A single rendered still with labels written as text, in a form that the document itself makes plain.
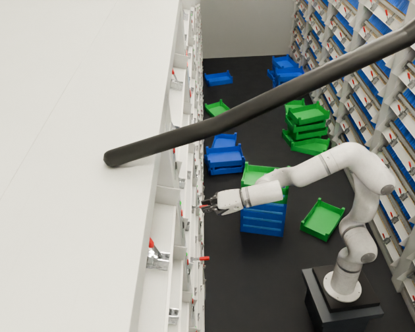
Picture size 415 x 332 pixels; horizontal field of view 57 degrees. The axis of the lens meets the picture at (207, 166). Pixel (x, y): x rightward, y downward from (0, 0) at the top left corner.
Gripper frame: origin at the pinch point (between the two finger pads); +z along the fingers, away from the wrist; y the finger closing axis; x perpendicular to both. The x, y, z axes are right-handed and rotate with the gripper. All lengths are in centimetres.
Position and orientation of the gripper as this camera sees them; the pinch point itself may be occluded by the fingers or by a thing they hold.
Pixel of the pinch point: (206, 205)
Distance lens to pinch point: 160.9
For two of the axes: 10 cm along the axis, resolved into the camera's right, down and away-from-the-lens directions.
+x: -2.8, -7.5, -6.0
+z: -9.6, 2.3, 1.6
